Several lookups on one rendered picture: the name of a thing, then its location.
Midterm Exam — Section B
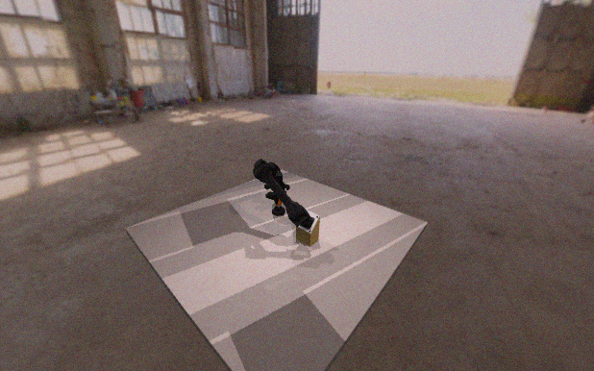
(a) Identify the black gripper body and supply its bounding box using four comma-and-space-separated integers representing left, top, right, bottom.
265, 182, 289, 200

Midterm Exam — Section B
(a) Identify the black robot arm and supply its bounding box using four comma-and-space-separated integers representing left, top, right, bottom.
253, 159, 314, 230

